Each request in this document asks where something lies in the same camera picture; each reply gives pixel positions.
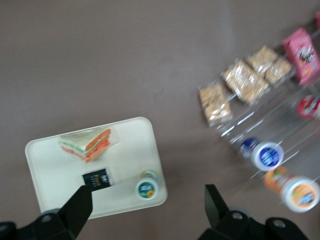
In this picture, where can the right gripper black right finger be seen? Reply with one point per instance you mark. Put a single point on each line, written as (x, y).
(225, 225)

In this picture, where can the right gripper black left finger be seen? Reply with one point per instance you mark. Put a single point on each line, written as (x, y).
(72, 212)

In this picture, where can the green gum bottle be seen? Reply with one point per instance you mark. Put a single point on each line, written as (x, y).
(147, 188)

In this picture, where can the beige plastic tray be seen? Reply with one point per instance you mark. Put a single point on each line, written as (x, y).
(50, 162)

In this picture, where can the orange gum bottle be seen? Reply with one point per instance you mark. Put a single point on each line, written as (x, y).
(295, 191)

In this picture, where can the blue gum bottle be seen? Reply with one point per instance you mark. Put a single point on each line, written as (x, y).
(265, 153)

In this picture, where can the red gum bottle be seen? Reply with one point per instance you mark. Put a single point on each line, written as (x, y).
(309, 106)

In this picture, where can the small black carton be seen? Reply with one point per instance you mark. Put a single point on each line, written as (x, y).
(98, 178)

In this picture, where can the wrapped triangle sandwich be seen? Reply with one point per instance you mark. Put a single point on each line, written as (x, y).
(82, 144)

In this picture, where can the clear acrylic stepped stand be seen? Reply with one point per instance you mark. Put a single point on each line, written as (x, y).
(282, 120)

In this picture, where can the clear-wrapped granola bar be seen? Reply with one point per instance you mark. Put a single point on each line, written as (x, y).
(270, 63)
(246, 83)
(215, 105)

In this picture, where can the brown table cover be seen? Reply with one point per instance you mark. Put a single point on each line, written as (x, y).
(100, 62)

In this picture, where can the pink snack packet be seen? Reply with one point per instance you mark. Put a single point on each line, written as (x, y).
(301, 57)
(318, 19)

